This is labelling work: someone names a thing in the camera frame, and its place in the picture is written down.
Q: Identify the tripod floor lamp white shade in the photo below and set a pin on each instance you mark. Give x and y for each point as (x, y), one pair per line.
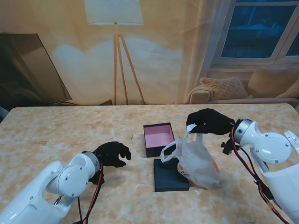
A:
(114, 11)

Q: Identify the white plastic bag orange print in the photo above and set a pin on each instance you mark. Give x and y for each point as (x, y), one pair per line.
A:
(198, 165)

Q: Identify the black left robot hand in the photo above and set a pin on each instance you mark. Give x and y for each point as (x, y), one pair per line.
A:
(112, 152)

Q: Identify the window with white frame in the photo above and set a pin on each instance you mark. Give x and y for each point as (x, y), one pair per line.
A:
(252, 30)

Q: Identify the tan plain cushion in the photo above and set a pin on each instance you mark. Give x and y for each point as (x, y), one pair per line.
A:
(264, 84)
(292, 92)

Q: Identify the dark grey chair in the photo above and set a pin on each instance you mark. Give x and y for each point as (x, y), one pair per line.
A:
(2, 113)

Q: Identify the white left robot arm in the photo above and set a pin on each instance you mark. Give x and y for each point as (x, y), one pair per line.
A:
(58, 184)

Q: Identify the sheer beige curtain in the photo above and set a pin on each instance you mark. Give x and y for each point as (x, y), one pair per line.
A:
(203, 35)

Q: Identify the black flat television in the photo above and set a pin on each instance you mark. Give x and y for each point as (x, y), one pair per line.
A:
(23, 70)

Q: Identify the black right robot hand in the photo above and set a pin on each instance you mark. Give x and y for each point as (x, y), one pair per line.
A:
(210, 123)

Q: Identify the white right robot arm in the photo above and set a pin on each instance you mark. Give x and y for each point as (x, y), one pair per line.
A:
(271, 149)

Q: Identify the beige sofa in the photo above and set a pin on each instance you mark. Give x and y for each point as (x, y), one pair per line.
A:
(198, 93)

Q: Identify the knitted beige cushion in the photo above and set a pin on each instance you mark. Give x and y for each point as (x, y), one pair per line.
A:
(224, 87)

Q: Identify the black gift box pink inside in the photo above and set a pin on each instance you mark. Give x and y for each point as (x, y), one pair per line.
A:
(158, 137)

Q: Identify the black gift box lid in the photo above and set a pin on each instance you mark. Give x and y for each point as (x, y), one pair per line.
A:
(168, 182)

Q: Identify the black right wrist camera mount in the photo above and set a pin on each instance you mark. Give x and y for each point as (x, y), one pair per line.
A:
(227, 148)

